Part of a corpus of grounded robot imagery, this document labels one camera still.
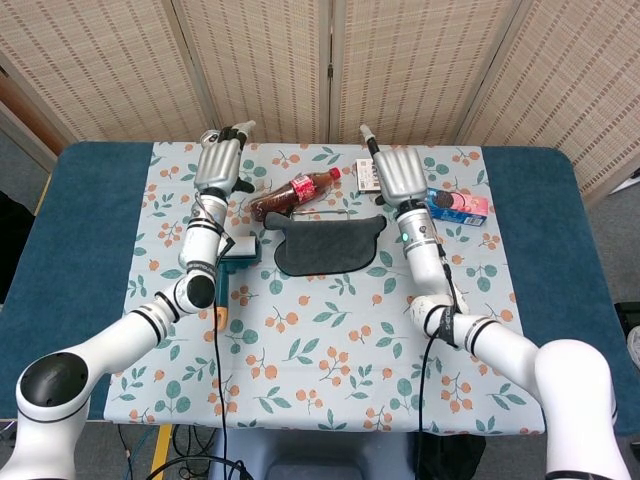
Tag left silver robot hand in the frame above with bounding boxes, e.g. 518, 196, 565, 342
192, 119, 258, 196

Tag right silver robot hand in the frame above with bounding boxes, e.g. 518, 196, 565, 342
359, 124, 431, 207

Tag blue microfiber cloth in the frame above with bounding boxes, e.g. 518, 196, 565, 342
263, 211, 388, 278

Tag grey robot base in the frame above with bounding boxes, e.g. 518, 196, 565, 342
209, 427, 419, 480

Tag dark box with square grid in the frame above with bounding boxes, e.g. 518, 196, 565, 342
355, 158, 384, 194

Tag blue and pink cookie box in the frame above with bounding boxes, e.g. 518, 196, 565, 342
423, 186, 491, 228

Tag cola bottle with red label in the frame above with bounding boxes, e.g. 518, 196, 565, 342
249, 167, 343, 222

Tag teal lint roller orange tip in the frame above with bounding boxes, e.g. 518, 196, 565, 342
214, 234, 264, 332

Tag woven bamboo folding screen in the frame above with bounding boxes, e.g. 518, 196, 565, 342
0, 0, 640, 206

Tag dark teal table cover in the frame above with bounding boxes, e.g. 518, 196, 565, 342
0, 141, 640, 442

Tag floral leaf print tablecloth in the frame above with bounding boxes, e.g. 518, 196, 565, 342
102, 141, 547, 436

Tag black bag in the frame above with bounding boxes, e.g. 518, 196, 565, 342
418, 433, 487, 480

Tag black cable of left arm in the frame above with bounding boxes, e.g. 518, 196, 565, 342
213, 234, 236, 480

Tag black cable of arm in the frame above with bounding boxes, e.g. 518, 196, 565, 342
213, 234, 236, 480
415, 242, 464, 434

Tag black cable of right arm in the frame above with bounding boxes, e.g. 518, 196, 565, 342
415, 242, 464, 434

